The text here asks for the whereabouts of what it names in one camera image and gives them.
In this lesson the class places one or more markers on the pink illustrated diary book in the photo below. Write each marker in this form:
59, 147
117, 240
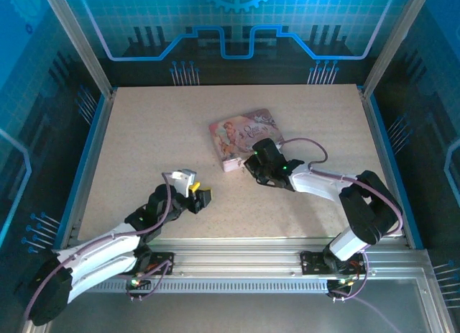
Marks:
237, 131

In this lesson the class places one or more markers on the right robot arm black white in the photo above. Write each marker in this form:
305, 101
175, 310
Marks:
316, 183

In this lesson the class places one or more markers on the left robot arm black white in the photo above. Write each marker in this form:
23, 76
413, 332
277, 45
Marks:
97, 252

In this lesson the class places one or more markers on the small circuit board with LEDs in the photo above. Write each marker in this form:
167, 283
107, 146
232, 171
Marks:
137, 284
340, 284

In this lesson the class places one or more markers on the grey metal panel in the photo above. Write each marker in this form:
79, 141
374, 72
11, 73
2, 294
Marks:
233, 313

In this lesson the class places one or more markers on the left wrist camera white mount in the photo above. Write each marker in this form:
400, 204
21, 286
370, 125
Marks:
183, 178

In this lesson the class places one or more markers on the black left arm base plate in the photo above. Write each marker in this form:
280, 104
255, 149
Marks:
161, 263

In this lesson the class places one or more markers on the aluminium front frame rail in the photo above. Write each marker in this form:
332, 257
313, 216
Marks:
233, 257

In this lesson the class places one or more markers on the aluminium side frame rail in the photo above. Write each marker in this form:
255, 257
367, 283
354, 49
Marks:
377, 131
95, 139

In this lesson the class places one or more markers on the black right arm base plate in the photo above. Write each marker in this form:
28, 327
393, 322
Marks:
312, 263

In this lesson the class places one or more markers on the aluminium frame post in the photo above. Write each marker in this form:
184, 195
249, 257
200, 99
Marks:
77, 41
391, 41

